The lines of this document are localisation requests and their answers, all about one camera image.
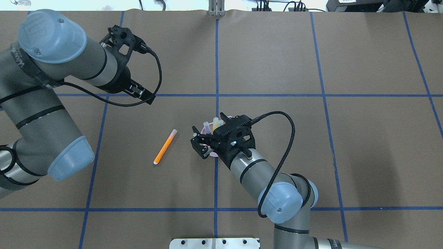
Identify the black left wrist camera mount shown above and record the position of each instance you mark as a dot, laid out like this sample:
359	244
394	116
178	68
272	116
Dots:
121	42

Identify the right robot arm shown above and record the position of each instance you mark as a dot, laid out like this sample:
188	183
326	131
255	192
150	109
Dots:
285	199

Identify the green highlighter pen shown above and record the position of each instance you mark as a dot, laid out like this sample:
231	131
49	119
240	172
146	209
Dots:
220	122

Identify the yellow highlighter pen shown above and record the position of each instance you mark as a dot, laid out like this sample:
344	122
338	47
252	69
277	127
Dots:
215	124

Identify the orange highlighter pen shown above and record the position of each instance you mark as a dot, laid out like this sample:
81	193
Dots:
165	147

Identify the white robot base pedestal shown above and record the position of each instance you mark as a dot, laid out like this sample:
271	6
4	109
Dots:
215	243

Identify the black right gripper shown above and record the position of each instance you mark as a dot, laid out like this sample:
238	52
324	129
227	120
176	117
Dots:
201	145

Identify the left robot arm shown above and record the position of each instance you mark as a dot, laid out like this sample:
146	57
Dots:
52	51

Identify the purple highlighter pen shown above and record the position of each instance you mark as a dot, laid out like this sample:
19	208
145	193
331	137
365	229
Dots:
207	128

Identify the aluminium frame post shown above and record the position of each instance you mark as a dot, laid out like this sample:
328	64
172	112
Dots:
216	8

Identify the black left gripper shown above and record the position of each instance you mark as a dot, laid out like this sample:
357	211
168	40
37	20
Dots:
117	82

